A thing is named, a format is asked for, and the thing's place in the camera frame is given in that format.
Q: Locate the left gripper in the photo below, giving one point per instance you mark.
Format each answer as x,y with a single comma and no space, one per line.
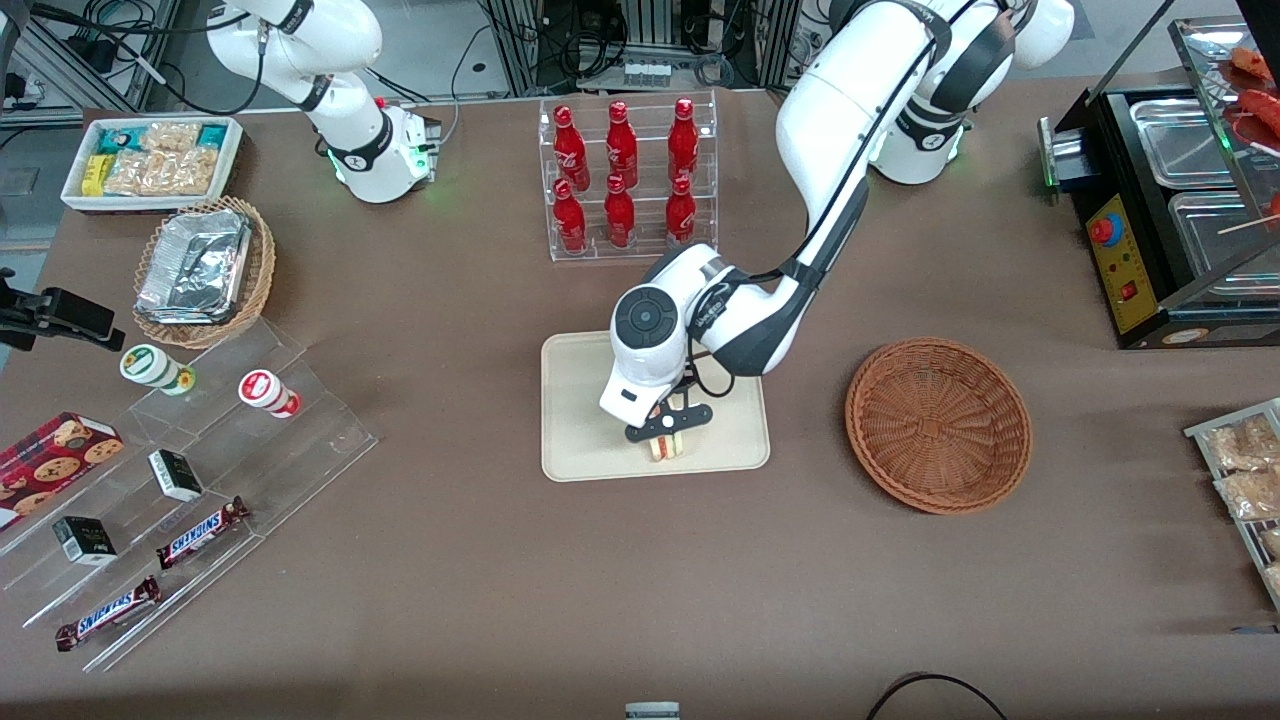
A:
682,386

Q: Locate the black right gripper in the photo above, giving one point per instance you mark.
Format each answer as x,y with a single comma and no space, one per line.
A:
52,313

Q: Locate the sandwich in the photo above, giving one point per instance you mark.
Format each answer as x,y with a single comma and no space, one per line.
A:
668,450

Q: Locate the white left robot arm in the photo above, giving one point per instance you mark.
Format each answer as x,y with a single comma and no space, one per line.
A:
850,80

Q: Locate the cream plastic tray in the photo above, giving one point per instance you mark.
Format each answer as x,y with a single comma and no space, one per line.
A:
580,440

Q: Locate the light wicker basket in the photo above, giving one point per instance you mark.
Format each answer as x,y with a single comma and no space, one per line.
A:
255,280

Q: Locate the brown wicker basket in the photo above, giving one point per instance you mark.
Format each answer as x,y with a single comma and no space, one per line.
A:
940,425

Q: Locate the tray of packaged snacks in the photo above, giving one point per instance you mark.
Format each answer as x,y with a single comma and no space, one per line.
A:
1200,432

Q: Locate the green lid yogurt cup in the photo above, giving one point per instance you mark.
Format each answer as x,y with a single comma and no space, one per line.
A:
150,365

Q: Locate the silver foil packet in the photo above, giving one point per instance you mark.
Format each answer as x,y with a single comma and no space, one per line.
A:
195,265

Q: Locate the white rectangular bin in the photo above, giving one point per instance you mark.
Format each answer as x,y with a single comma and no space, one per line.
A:
150,205

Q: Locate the yellow snack packet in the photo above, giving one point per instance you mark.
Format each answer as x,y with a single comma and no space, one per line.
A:
94,175

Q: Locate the red tartan cookie box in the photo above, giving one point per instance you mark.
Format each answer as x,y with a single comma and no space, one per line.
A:
50,460

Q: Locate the teal snack packet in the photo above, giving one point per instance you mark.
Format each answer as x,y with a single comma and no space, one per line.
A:
118,138
213,134

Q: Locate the small black box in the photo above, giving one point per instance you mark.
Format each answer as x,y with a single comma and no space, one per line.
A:
175,477
85,540

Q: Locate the red lid yogurt cup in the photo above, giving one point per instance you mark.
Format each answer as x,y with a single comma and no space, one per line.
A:
262,390

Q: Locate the red cola bottle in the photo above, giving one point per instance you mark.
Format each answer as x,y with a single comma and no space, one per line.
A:
681,215
570,222
619,218
621,145
683,140
569,145

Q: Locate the clear acrylic bottle rack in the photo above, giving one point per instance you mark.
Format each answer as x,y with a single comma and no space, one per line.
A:
650,175

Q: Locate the Snickers chocolate bar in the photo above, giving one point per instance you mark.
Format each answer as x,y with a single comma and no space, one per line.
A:
108,613
200,533

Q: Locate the clear acrylic tiered stand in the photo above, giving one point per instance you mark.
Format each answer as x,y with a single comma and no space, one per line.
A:
310,440

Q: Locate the small grey device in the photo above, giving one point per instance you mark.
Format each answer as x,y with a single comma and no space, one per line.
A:
652,711

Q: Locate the white connector strip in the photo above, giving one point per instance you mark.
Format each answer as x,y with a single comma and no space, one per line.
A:
645,72

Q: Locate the black food warmer machine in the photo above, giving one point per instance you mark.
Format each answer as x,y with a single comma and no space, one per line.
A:
1120,270

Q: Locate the red emergency stop button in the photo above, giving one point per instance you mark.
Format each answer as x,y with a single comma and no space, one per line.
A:
1106,230

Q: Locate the steel food pan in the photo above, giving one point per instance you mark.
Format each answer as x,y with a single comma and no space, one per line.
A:
1180,140
1200,250

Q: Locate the clear bag of fried snacks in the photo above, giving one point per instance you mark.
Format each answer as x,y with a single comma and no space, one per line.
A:
1272,542
1245,445
1250,495

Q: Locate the wooden skewer stick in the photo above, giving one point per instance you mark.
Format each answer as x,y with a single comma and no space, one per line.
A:
1250,225

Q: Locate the aluminium frame rack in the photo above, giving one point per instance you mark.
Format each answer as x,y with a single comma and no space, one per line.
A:
770,40

